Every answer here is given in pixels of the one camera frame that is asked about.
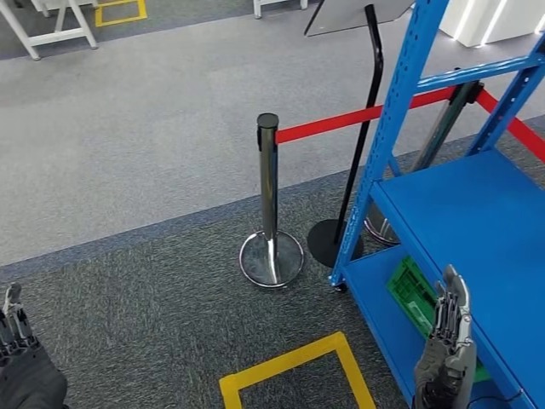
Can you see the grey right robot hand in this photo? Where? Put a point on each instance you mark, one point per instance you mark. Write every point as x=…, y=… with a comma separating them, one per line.
x=447, y=361

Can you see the black curved pole with base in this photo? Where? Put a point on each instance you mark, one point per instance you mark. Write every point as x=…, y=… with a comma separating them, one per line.
x=362, y=141

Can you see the grey stanchion with belt head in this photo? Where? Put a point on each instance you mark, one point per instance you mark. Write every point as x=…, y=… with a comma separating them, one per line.
x=442, y=127

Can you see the white frame table legs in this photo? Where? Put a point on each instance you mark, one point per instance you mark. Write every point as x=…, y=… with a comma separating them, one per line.
x=55, y=36

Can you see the chrome stanchion post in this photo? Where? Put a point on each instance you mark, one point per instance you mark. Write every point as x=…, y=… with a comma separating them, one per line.
x=269, y=226

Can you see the short red barrier belt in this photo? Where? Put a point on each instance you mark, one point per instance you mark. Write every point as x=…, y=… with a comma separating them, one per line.
x=332, y=121

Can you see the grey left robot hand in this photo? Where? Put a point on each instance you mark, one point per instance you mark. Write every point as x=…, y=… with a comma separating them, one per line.
x=26, y=381

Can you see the blue metal shelf rack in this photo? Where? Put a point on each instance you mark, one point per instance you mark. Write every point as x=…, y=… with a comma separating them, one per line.
x=468, y=226

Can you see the white block with light strips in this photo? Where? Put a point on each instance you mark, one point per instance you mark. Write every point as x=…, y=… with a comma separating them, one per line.
x=481, y=22

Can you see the green plastic crate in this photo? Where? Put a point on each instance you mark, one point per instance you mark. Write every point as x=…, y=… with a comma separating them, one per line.
x=411, y=293

